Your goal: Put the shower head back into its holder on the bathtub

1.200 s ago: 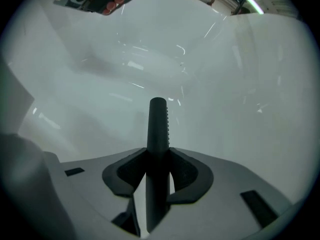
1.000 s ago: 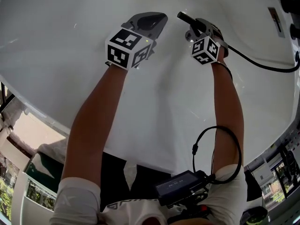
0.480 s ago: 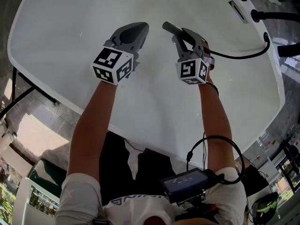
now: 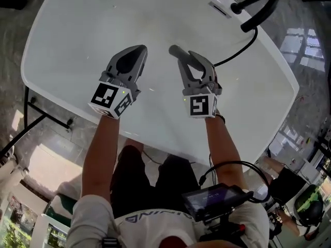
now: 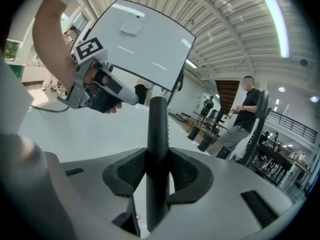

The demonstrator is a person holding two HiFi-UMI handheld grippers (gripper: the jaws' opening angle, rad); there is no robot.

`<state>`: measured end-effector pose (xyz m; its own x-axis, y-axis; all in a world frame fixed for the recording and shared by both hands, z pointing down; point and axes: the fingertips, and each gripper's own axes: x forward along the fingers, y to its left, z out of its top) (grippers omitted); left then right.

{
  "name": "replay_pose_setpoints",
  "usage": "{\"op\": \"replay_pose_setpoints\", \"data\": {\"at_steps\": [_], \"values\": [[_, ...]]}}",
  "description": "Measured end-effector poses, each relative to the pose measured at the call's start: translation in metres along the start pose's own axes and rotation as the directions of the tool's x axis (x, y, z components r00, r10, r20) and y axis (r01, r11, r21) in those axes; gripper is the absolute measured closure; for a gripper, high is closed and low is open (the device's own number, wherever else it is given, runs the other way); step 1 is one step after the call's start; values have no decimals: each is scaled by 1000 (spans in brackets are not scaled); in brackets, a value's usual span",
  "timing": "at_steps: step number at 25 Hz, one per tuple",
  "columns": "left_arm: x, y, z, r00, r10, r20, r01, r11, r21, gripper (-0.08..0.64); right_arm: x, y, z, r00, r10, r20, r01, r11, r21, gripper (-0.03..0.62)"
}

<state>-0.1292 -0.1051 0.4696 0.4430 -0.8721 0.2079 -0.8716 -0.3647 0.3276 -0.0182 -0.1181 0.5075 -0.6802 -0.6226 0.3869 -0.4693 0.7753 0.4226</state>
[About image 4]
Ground black chest monitor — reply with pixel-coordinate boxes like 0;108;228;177
180;182;255;223

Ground person's left forearm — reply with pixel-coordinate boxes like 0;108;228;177
82;114;122;200

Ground person's white T-shirt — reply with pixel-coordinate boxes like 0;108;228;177
67;194;271;248

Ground black shower hose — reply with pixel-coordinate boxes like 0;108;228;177
212;26;259;67

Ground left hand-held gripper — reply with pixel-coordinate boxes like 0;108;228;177
87;44;148;119

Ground black curved faucet spout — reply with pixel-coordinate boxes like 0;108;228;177
231;0;280;33

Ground white bathtub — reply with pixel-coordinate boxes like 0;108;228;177
20;0;300;166

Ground person's black shorts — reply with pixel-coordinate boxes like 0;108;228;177
110;145;207;219

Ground person's chin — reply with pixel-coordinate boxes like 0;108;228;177
157;235;200;248

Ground person's right forearm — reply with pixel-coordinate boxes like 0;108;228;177
204;114;248;188

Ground black monitor cable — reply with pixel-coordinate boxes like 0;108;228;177
198;160;272;206

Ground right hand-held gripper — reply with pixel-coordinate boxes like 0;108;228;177
177;51;223;119

